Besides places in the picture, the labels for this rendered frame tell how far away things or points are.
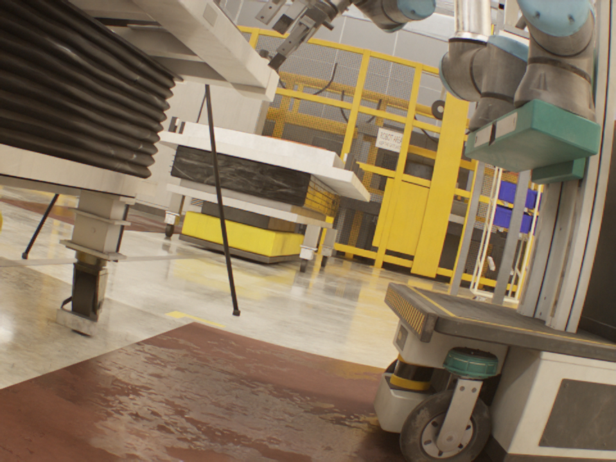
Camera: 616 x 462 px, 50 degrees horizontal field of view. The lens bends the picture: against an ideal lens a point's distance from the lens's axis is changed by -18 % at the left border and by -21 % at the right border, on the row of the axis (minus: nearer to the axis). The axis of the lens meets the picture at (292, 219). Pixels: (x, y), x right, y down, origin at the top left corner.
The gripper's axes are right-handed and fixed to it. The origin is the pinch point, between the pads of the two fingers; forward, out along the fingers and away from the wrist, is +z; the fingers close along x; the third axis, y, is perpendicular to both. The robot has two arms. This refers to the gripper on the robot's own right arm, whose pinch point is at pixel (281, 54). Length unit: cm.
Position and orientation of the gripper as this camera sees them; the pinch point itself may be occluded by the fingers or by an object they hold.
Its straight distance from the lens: 175.9
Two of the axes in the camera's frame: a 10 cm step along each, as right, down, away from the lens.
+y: 7.9, 6.0, 0.9
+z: -5.9, 7.9, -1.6
